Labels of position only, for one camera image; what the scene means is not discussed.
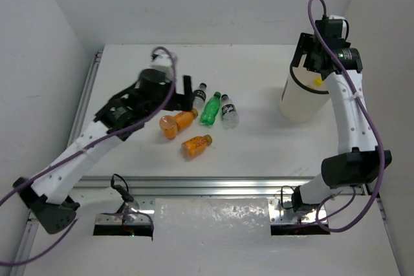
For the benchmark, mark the black label clear bottle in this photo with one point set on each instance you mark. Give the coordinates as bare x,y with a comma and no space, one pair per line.
199,96

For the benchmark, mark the blue label clear bottle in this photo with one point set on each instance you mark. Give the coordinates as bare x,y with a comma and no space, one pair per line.
230,117

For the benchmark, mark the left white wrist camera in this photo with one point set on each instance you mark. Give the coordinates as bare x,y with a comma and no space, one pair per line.
162,62

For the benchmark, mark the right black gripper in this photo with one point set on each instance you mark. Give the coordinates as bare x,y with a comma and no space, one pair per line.
305,44

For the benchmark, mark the aluminium rail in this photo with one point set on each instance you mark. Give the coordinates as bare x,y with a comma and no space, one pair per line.
85,95
210,186

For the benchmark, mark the green plastic bottle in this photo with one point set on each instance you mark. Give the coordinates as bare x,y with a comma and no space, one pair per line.
211,110

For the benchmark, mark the orange bottle facing camera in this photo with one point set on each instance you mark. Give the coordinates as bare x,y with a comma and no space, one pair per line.
168,126

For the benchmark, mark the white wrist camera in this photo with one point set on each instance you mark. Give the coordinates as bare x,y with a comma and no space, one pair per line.
162,62
337,20

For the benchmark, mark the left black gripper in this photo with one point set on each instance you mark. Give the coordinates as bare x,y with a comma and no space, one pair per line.
182,101

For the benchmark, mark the yellow cap clear bottle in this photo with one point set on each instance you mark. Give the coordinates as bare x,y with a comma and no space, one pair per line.
316,84

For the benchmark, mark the orange bottle front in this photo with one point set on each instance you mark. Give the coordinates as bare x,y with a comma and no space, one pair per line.
195,146

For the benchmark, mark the front aluminium rail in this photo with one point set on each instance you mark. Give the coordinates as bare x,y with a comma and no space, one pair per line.
210,186

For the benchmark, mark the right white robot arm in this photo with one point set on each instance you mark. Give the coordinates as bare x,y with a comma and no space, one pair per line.
359,160

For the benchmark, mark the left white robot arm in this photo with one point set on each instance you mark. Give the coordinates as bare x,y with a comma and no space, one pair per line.
47,195

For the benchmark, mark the left aluminium rail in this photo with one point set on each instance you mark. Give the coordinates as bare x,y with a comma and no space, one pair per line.
85,95

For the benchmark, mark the orange bottle lying sideways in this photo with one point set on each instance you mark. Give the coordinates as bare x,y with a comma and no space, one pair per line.
185,118

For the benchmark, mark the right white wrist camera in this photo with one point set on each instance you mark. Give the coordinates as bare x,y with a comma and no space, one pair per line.
337,20

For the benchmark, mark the white bin with black rim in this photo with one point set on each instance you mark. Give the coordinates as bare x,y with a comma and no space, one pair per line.
299,103

